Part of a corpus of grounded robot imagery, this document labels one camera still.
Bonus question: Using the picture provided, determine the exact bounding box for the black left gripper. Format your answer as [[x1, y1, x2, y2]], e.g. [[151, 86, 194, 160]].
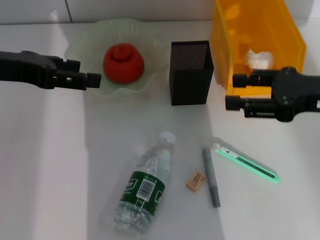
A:
[[0, 50, 102, 91]]

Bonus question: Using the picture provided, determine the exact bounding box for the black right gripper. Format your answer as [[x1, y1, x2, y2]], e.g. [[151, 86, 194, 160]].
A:
[[225, 66, 320, 124]]

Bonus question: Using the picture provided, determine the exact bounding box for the white paper ball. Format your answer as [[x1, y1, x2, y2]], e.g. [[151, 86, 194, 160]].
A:
[[243, 49, 275, 70]]

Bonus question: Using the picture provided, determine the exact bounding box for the green white toothbrush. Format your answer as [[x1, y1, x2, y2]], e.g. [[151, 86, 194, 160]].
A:
[[211, 141, 280, 185]]

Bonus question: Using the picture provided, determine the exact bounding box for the tan eraser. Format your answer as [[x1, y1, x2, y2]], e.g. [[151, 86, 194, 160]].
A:
[[185, 169, 207, 192]]

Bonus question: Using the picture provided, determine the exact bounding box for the clear green-label water bottle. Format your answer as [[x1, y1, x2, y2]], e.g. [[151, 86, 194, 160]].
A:
[[112, 130, 177, 235]]

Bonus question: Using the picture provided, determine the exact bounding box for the red-orange knitted orange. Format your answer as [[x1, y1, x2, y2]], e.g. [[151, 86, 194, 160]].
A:
[[102, 42, 145, 85]]

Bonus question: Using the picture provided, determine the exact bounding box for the black mesh pen holder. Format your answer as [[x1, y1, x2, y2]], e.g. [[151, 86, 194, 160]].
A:
[[169, 40, 215, 107]]

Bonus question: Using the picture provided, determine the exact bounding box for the pale green glass fruit plate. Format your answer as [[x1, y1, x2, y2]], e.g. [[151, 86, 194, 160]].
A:
[[64, 19, 168, 97]]

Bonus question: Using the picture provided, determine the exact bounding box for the grey pen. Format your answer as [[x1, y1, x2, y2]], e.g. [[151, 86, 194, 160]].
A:
[[201, 146, 221, 208]]

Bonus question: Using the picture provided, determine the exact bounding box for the yellow plastic bin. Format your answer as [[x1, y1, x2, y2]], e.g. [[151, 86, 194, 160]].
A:
[[209, 0, 307, 97]]

